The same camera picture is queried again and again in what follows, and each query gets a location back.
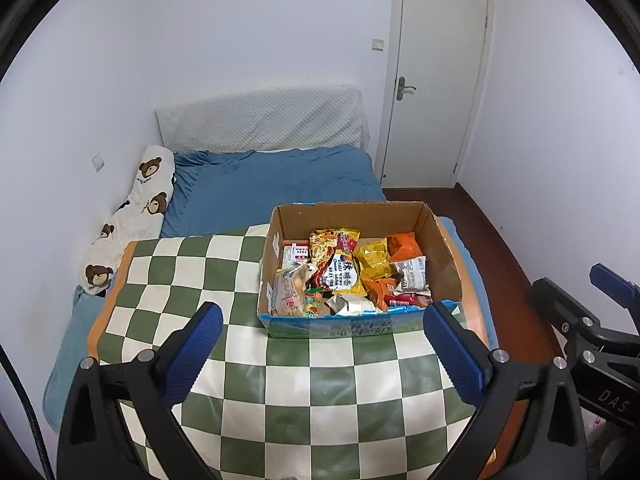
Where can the small orange snack packet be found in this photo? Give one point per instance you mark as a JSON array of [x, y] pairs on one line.
[[379, 294]]

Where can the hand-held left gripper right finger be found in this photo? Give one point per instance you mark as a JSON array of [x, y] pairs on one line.
[[455, 355]]

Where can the brown cardboard box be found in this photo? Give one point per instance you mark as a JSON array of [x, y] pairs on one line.
[[350, 217]]

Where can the yellow snack packet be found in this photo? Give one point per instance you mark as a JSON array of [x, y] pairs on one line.
[[377, 260]]

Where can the green orange candy packet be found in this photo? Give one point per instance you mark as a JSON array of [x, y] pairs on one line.
[[314, 308]]

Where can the white wall socket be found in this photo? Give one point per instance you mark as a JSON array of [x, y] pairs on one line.
[[98, 162]]

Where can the white light switch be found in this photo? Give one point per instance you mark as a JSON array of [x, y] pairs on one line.
[[377, 45]]

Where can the white padded headboard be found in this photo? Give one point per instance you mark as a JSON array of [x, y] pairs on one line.
[[260, 117]]

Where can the beige bread packet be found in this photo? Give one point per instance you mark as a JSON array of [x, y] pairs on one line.
[[289, 292]]

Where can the yellow red noodle packet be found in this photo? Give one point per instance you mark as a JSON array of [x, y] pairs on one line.
[[335, 265]]

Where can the small red snack packet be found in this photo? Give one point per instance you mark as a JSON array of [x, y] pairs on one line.
[[407, 300]]

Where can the red white snack packet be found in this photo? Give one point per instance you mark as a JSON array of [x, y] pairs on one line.
[[296, 254]]

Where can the white packet with black label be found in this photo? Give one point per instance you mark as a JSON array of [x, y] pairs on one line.
[[412, 275]]

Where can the silver white snack packet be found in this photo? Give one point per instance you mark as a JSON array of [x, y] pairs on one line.
[[350, 306]]

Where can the blue quilt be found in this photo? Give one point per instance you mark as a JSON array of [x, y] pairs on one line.
[[275, 185]]

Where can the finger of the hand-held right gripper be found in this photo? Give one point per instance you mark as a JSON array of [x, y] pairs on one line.
[[615, 285], [565, 320]]

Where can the green white checkered mat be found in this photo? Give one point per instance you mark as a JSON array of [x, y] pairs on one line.
[[200, 280]]

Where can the white door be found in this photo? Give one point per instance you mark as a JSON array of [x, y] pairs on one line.
[[435, 70]]

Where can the bear print pillow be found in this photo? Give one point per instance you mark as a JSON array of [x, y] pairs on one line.
[[140, 195]]

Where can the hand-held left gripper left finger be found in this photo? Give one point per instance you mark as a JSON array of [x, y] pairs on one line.
[[195, 355]]

